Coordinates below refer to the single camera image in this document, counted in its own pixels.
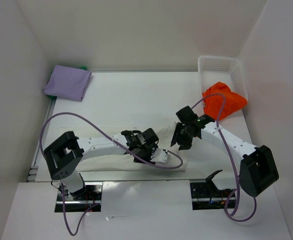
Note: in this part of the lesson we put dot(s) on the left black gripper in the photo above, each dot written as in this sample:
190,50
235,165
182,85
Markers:
148,158

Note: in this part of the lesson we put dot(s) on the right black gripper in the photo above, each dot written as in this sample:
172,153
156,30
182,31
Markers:
185,144

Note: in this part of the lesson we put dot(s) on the white t-shirt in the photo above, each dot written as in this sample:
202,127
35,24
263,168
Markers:
124,162

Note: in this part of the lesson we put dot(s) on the purple t-shirt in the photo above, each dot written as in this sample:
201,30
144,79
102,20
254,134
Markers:
66,83

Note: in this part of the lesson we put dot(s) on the green t-shirt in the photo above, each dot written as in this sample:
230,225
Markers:
82,67

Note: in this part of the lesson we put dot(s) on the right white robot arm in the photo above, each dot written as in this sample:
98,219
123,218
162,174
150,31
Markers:
257,167

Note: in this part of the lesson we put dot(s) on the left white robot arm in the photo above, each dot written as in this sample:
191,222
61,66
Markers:
66,152

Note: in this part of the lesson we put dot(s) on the orange t-shirt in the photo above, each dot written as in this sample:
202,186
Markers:
214,98

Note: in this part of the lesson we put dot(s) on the white plastic basket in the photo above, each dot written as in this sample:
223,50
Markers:
227,70

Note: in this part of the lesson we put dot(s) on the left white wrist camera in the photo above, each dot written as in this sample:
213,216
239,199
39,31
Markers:
159,156

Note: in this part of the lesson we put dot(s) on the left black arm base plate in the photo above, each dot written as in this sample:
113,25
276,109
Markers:
91,199

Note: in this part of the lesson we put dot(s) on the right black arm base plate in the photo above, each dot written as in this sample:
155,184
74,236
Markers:
204,199

